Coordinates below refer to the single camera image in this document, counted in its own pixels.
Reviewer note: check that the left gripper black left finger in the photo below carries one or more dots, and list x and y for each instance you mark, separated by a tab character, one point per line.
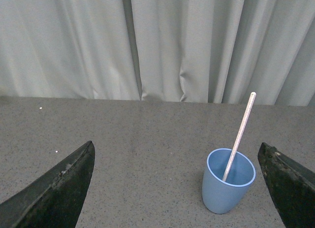
56	198

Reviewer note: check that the blue plastic cup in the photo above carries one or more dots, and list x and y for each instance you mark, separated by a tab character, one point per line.
221	196

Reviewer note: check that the grey pleated curtain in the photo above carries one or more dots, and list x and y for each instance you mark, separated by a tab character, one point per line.
216	51

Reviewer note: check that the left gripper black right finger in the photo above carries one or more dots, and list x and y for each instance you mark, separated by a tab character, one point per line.
291	187

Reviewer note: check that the white speckled chopstick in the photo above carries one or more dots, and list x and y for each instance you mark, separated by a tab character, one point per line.
239	134

